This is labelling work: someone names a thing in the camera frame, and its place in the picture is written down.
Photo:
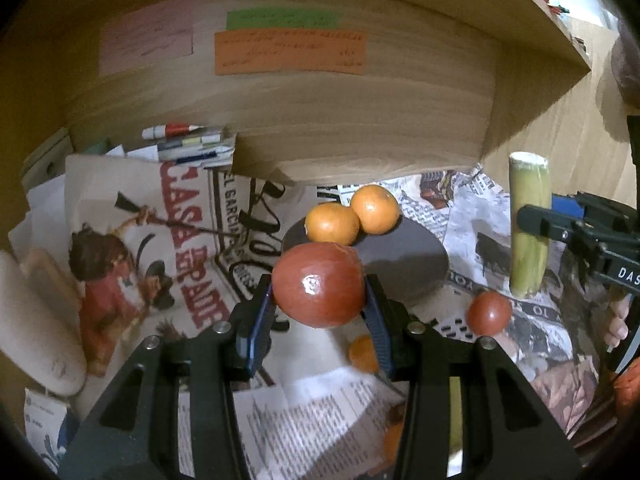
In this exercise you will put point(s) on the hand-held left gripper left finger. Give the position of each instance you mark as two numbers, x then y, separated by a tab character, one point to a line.
259	327

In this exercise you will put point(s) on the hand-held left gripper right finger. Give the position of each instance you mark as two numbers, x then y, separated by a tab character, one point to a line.
376	332

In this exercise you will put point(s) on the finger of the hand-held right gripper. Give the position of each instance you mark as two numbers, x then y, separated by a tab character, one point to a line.
545	220
567	205

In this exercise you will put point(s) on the green sugar cane piece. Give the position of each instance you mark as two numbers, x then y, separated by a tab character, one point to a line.
529	260

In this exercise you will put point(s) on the dark round plate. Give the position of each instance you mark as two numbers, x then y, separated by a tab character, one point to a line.
400	265

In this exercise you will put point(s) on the large red tomato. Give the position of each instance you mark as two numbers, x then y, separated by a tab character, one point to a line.
318	285

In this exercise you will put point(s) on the person's right hand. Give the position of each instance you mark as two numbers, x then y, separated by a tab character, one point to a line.
618	327

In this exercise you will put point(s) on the orange mandarin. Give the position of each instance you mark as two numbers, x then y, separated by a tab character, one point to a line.
375	209
363	355
332	224

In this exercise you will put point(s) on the black and white newspaper sheet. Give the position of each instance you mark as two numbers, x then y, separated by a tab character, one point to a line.
480	240

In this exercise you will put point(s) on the small red tomato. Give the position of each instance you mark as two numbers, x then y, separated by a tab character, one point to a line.
489	312

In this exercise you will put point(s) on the text newspaper sheet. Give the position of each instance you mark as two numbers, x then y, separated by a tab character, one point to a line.
310	425

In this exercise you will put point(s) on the illustrated newspaper sheet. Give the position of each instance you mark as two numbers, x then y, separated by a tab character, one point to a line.
150	260

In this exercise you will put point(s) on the red orange object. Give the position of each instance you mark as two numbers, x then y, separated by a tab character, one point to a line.
629	391

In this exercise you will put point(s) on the white red marker pen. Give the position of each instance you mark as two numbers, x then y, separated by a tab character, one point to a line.
170	131

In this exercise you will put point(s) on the cream cushion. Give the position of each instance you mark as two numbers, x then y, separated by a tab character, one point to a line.
32	325

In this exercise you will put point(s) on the white blue packet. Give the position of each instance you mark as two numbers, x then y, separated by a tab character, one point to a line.
45	427

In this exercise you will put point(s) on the wooden shelf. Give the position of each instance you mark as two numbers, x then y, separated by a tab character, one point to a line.
310	95

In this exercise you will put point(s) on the orange paper note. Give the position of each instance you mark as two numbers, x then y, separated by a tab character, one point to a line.
290	52

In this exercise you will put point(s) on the pink paper note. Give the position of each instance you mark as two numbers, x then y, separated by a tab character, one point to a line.
147	42

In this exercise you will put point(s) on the green paper note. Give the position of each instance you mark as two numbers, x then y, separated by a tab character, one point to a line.
280	20

